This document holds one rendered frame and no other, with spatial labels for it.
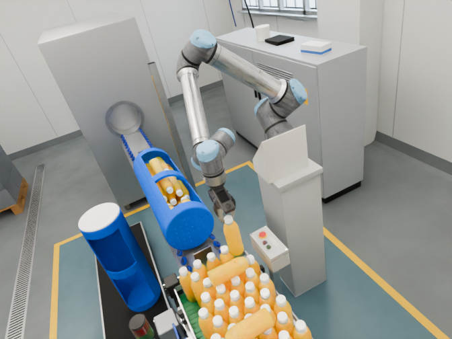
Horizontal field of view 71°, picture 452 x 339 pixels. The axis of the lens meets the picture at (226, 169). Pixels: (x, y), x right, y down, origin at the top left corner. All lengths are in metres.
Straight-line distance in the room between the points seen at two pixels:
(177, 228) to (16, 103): 5.34
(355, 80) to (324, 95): 0.32
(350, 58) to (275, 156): 1.32
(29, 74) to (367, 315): 6.02
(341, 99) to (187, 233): 1.83
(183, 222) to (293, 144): 0.78
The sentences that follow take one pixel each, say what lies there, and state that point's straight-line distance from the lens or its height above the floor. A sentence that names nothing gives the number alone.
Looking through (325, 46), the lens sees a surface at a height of 1.51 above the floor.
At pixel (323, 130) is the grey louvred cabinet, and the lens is 2.97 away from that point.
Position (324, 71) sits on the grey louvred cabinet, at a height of 1.37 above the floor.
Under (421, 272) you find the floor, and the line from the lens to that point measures 2.97.
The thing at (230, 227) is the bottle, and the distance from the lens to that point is 1.43.
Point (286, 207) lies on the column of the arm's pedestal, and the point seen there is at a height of 0.92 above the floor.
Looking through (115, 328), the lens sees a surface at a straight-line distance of 2.83.
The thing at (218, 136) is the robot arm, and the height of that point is 1.69.
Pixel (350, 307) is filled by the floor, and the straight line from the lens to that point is 2.70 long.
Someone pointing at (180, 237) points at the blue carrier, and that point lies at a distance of 1.80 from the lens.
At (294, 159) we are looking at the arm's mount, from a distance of 1.97.
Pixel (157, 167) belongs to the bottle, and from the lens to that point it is 2.29.
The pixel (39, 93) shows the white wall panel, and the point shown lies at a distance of 6.67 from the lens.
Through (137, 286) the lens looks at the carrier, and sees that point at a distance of 2.96.
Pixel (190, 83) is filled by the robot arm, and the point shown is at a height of 1.80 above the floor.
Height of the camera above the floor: 2.27
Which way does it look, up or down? 33 degrees down
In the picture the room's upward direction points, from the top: 14 degrees counter-clockwise
